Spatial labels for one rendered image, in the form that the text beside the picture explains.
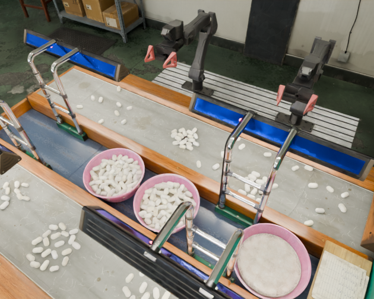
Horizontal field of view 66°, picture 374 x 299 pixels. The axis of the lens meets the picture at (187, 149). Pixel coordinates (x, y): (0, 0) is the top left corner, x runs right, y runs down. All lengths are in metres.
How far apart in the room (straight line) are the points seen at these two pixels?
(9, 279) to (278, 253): 0.94
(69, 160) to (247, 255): 0.95
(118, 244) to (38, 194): 0.68
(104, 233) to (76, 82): 1.26
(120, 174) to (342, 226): 0.92
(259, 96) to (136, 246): 1.28
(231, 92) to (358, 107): 1.56
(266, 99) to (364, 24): 1.52
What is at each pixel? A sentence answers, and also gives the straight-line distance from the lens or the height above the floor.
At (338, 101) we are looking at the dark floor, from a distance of 3.04.
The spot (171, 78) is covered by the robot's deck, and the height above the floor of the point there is 0.67.
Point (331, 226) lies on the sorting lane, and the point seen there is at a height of 0.74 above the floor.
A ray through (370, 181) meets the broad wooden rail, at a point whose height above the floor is 0.76.
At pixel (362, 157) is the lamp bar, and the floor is 1.11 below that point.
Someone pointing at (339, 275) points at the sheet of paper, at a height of 0.78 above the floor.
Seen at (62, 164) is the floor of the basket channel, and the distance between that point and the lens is 1.53.
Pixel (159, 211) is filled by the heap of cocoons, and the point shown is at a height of 0.72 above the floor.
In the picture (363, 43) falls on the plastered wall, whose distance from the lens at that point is 3.15.
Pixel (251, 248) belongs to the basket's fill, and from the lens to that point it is 1.14.
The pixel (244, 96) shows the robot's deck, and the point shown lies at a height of 0.67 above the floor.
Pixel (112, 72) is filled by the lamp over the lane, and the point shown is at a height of 1.07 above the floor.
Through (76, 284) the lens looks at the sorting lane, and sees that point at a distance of 1.15.
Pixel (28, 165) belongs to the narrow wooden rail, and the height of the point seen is 0.76.
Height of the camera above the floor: 1.78
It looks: 50 degrees down
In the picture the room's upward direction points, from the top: 2 degrees counter-clockwise
